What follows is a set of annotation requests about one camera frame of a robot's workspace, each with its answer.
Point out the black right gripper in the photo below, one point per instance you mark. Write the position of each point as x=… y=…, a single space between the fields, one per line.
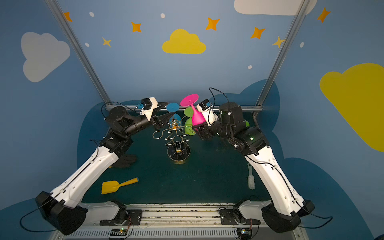
x=204 y=130

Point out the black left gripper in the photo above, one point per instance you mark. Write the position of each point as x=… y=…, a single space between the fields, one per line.
x=154 y=118

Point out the pink wine glass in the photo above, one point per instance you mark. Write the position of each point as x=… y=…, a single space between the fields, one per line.
x=189 y=101

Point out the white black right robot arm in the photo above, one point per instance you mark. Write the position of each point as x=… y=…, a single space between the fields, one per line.
x=283 y=212

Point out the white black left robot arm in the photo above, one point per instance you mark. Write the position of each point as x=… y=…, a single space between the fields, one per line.
x=63 y=207

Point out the back blue wine glass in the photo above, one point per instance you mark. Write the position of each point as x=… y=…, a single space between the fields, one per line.
x=175 y=121

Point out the black glove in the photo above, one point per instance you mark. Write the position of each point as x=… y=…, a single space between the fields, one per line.
x=125 y=161

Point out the white cleaning brush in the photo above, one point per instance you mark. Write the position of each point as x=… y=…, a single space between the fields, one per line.
x=251 y=179

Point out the yellow plastic scoop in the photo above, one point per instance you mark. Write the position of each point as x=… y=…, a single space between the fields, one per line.
x=113 y=186

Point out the right green circuit board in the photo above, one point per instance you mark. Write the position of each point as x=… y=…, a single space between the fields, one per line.
x=244 y=234

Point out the green circuit board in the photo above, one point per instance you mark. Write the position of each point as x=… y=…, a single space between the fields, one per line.
x=244 y=234
x=118 y=234

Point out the left green circuit board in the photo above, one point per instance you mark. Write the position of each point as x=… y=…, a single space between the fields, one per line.
x=118 y=234

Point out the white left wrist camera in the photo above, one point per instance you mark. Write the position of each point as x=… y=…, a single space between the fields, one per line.
x=148 y=107

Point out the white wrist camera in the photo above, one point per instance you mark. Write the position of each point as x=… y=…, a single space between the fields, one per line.
x=206 y=108
x=148 y=107

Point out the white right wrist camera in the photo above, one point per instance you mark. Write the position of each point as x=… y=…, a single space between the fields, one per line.
x=206 y=108

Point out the gold wire glass rack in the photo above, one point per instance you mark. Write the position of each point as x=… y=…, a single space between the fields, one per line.
x=178 y=149

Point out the horizontal aluminium back rail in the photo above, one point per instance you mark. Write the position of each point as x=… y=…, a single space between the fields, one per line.
x=133 y=108

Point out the right aluminium corner post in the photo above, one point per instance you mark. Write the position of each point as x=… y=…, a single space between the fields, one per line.
x=290 y=37

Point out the aluminium corner post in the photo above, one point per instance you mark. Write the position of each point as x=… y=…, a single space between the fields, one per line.
x=290 y=37
x=64 y=24

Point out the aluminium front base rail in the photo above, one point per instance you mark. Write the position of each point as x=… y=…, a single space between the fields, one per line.
x=180 y=222

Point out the left aluminium corner post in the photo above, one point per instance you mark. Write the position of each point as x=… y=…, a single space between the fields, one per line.
x=64 y=24

